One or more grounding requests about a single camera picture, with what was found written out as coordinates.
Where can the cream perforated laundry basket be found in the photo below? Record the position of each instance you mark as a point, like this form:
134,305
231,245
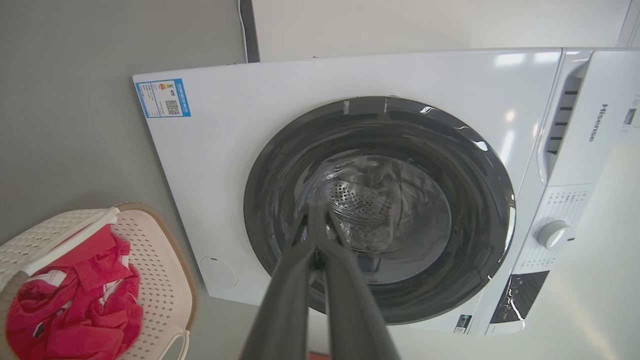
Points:
155,260

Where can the black display panel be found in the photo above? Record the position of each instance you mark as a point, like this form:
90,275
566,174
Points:
520,295

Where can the white front-load washing machine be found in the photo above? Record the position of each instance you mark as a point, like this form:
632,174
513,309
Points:
210,150

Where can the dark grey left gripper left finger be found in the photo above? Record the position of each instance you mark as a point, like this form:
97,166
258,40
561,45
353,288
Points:
285,310

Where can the round white filter cover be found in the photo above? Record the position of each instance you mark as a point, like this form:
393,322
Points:
218,272

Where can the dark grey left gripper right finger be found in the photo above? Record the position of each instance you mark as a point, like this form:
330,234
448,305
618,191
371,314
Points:
352,310

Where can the white round control knob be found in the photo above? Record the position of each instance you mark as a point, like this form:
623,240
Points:
554,235

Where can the dark baseboard strip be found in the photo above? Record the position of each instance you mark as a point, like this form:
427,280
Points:
249,30

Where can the blue energy label sticker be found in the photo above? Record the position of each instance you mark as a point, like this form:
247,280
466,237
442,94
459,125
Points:
162,98

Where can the red garment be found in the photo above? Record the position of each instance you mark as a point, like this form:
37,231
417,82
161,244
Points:
75,310

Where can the round dark washing machine door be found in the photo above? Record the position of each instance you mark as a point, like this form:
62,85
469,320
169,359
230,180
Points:
280,165

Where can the white detergent drawer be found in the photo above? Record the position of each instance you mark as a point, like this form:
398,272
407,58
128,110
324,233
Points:
587,155

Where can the white door frame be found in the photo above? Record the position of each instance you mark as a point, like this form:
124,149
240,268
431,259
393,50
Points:
631,25

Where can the small dark code sticker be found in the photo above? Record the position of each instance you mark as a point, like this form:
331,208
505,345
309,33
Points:
462,324

